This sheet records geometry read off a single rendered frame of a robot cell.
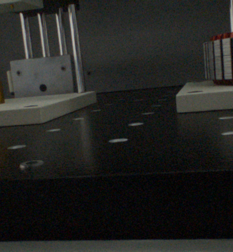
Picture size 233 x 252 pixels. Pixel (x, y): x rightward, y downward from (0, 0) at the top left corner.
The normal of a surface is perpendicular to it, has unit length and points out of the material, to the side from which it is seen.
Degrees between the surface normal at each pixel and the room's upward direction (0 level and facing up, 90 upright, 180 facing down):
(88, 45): 90
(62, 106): 90
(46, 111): 90
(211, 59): 90
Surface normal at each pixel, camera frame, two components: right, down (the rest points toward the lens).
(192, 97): -0.21, 0.16
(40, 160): -0.10, -0.98
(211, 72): -0.97, 0.13
